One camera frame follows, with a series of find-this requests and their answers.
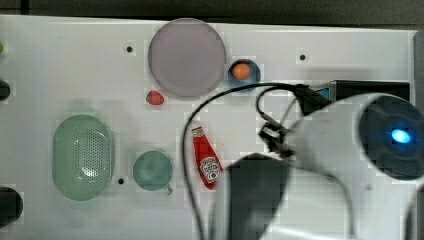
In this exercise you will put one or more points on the green cup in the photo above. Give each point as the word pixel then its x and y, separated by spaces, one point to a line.
pixel 153 171

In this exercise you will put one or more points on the small blue bowl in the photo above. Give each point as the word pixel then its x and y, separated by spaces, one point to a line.
pixel 254 77

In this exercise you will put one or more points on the orange ball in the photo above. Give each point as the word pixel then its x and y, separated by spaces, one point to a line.
pixel 241 71

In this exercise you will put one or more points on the black round object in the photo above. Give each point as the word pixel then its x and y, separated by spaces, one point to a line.
pixel 11 206

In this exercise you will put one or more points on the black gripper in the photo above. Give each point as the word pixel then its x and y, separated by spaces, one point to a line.
pixel 273 135

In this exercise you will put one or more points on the pink strawberry toy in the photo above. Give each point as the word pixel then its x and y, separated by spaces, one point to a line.
pixel 154 98

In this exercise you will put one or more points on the red ketchup bottle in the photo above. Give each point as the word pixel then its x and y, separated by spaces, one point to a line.
pixel 208 164

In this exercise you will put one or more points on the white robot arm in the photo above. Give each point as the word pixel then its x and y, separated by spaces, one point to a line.
pixel 355 172

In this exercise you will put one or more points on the green perforated colander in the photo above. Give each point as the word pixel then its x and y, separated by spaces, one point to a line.
pixel 83 157

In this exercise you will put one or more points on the large grey round plate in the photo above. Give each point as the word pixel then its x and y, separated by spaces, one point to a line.
pixel 187 57

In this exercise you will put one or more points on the black knob left edge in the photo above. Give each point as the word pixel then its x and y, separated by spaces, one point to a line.
pixel 4 90

